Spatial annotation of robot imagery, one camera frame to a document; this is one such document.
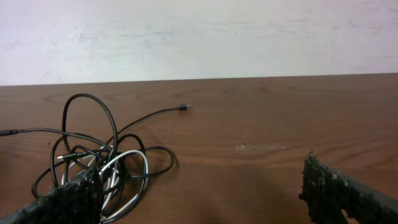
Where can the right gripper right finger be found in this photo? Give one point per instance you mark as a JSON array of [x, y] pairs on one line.
[[333, 197]]

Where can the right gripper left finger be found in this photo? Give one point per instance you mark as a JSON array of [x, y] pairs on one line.
[[78, 202]]

